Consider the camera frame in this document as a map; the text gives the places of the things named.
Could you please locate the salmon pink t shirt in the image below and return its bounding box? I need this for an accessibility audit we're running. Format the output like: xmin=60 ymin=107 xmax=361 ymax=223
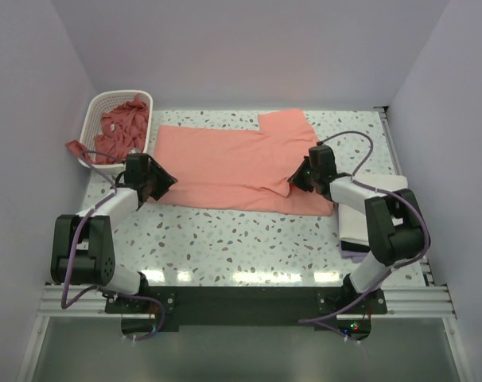
xmin=153 ymin=109 xmax=334 ymax=216

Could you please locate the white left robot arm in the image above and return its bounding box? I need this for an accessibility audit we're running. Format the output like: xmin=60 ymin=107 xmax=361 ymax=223
xmin=50 ymin=153 xmax=177 ymax=312

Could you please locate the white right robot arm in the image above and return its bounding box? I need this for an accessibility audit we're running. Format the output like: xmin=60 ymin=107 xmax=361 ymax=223
xmin=289 ymin=145 xmax=430 ymax=313

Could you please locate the dark red t shirt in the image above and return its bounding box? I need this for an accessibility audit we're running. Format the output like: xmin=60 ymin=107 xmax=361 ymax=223
xmin=64 ymin=92 xmax=151 ymax=165

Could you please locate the white folded t shirt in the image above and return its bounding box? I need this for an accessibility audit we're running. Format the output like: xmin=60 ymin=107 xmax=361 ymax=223
xmin=338 ymin=173 xmax=408 ymax=246

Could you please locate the white perforated plastic basket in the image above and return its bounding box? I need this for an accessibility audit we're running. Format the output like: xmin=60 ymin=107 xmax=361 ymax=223
xmin=76 ymin=89 xmax=154 ymax=176

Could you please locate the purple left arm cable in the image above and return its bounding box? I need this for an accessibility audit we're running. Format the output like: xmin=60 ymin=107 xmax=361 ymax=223
xmin=60 ymin=149 xmax=126 ymax=311

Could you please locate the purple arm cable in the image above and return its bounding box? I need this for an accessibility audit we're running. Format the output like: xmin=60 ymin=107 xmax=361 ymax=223
xmin=60 ymin=149 xmax=126 ymax=311
xmin=316 ymin=131 xmax=431 ymax=271

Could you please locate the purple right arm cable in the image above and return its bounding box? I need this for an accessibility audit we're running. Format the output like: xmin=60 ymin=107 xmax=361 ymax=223
xmin=316 ymin=131 xmax=431 ymax=271

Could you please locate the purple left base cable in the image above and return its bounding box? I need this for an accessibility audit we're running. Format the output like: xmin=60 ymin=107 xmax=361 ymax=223
xmin=123 ymin=298 xmax=169 ymax=341

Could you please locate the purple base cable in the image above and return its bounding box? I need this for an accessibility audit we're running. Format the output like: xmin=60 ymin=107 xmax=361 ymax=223
xmin=123 ymin=298 xmax=169 ymax=341
xmin=298 ymin=270 xmax=401 ymax=331

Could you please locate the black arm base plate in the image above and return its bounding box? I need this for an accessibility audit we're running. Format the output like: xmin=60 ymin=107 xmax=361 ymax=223
xmin=102 ymin=286 xmax=388 ymax=339

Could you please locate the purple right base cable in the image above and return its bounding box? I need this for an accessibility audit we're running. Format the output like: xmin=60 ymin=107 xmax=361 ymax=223
xmin=298 ymin=270 xmax=401 ymax=331

